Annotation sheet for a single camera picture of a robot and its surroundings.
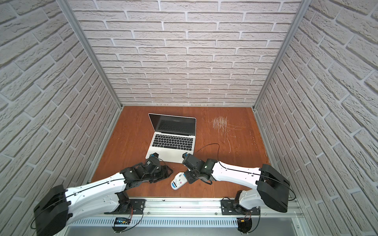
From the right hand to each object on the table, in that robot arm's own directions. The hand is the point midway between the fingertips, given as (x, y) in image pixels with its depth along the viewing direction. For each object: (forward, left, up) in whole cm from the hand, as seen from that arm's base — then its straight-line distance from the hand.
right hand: (186, 178), depth 79 cm
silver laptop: (+31, +8, -3) cm, 32 cm away
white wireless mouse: (-1, +4, -2) cm, 5 cm away
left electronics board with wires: (-17, +33, -7) cm, 38 cm away
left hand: (+5, +9, +1) cm, 10 cm away
